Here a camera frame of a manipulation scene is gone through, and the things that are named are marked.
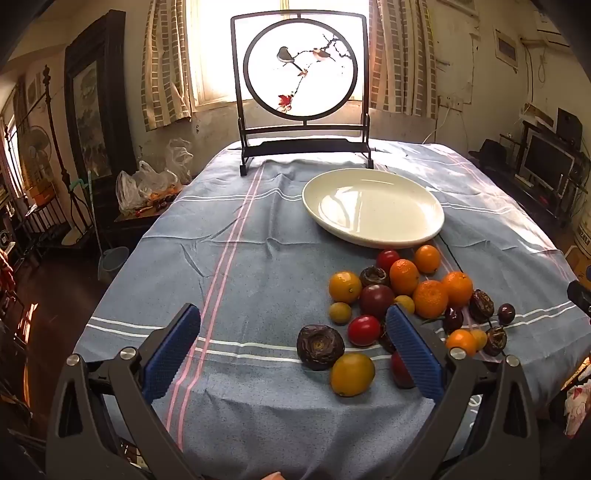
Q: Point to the red tomato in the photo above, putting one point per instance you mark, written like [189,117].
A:
[364,330]
[387,258]

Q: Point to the dark side table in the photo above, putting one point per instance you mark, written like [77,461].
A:
[134,224]

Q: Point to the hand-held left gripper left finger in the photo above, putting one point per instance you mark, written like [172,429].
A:
[171,353]

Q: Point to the person's left hand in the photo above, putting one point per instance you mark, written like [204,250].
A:
[272,476]

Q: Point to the blue striped tablecloth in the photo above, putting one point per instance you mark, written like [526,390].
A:
[258,230]

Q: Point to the red floral cloth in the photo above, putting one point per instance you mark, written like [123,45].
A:
[579,408]

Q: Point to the wall socket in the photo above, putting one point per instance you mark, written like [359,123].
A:
[450,103]

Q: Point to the dark coat rack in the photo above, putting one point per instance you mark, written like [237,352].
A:
[60,152]

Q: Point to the checked beige curtain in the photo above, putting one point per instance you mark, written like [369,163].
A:
[164,69]
[406,55]

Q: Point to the clear plastic bag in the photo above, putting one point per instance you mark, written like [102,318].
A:
[180,159]

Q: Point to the small yellow fruit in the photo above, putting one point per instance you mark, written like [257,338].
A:
[481,339]
[406,303]
[340,312]

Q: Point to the white paint bucket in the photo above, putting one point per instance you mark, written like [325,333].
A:
[583,235]

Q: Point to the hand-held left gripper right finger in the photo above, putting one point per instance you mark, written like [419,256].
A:
[415,353]

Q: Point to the black box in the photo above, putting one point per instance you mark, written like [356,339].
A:
[569,127]

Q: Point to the silver framed television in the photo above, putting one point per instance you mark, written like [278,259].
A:
[547,161]

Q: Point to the white plastic bag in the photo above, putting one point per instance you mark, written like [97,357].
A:
[138,184]

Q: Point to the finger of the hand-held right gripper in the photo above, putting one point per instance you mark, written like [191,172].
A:
[581,296]

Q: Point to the large dark brown wrinkled fruit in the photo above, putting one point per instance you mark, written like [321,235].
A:
[320,347]

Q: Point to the small dark cherry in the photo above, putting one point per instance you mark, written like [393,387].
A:
[453,318]
[506,314]

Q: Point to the orange mandarin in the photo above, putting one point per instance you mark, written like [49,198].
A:
[430,299]
[404,277]
[457,288]
[461,342]
[427,258]

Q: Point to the television on black stand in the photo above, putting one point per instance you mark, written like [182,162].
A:
[545,203]

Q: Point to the white oval plate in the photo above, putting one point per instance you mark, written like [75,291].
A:
[374,207]

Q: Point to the large yellow citrus fruit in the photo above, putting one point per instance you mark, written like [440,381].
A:
[352,374]

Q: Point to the yellow-orange mandarin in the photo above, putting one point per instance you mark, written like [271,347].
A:
[345,287]

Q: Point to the black framed bird screen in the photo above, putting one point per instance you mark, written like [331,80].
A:
[300,69]

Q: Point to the bright window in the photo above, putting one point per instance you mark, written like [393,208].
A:
[207,46]

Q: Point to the grey bucket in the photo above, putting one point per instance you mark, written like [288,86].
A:
[114,263]

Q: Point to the standing fan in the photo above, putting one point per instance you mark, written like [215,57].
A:
[36,150]

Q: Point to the dark red plum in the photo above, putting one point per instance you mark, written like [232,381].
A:
[400,371]
[375,299]

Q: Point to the black hat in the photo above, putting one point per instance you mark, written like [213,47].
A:
[490,154]

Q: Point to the white air conditioner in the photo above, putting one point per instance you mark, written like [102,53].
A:
[549,30]

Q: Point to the wall electrical panel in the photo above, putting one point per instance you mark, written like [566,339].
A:
[506,48]

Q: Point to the dark framed wall picture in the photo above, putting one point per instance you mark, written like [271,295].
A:
[97,101]

